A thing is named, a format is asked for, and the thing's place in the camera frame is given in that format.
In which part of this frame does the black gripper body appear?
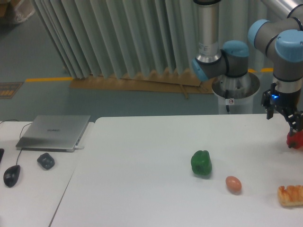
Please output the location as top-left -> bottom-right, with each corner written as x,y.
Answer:
261,81 -> 303,118

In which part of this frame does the red bell pepper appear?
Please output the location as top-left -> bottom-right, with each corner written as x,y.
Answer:
286,131 -> 303,149

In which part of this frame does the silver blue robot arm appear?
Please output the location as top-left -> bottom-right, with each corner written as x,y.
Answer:
192,0 -> 303,134

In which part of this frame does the glazed bread pastry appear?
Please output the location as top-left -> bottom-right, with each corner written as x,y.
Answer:
277,185 -> 303,207

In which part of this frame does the brown egg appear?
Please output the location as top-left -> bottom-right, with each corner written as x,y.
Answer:
225,176 -> 242,192

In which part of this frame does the green bell pepper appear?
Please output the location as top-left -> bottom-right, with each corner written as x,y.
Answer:
190,150 -> 212,176

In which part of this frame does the brown cardboard sheet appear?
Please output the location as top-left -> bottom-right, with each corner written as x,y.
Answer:
69,69 -> 213,99

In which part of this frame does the grey-green pleated curtain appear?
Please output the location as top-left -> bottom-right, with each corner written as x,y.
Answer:
30,0 -> 275,79

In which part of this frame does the silver laptop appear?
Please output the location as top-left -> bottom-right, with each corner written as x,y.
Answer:
16,115 -> 90,152

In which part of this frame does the black computer mouse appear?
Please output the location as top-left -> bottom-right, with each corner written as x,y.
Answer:
3,165 -> 21,188

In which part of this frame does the clear plastic bag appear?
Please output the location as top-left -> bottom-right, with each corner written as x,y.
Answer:
9,0 -> 35,24

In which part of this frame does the black keyboard edge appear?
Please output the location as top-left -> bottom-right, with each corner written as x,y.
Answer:
0,148 -> 4,162

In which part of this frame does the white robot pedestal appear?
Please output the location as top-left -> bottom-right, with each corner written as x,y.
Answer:
212,72 -> 260,114

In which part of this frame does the black mouse cable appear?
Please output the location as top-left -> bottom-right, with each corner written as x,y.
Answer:
0,119 -> 36,166

